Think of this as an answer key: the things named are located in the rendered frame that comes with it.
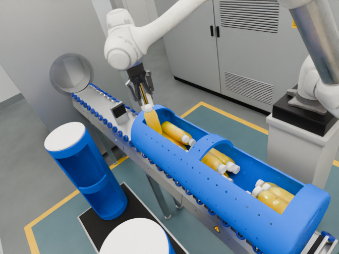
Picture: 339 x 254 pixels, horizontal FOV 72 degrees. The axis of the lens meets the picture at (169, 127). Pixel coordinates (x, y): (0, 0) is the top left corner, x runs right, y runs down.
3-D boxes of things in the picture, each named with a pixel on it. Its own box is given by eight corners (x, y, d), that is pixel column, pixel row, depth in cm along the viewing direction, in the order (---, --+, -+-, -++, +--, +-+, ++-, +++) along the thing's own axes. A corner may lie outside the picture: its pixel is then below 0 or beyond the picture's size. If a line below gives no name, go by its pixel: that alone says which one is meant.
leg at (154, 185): (168, 212, 213) (150, 168, 173) (172, 216, 209) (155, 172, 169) (163, 216, 211) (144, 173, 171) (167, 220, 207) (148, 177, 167)
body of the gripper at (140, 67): (136, 57, 102) (142, 76, 108) (120, 65, 99) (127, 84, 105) (146, 61, 97) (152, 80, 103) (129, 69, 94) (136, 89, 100)
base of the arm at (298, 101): (293, 86, 136) (295, 77, 132) (337, 96, 122) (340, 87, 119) (279, 103, 128) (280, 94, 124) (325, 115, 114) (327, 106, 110)
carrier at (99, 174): (91, 209, 215) (109, 227, 198) (37, 142, 160) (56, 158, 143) (115, 187, 229) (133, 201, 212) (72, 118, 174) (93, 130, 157)
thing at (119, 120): (128, 117, 176) (121, 101, 167) (130, 119, 174) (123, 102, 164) (117, 124, 172) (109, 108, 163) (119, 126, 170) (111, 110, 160)
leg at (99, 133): (116, 160, 279) (94, 120, 239) (118, 163, 275) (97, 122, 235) (112, 163, 277) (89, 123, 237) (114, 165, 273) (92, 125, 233)
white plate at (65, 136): (37, 140, 159) (38, 142, 160) (55, 156, 142) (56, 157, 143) (71, 117, 173) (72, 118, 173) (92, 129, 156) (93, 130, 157)
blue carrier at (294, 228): (174, 131, 149) (163, 94, 130) (322, 221, 90) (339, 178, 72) (139, 159, 138) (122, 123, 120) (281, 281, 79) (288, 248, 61)
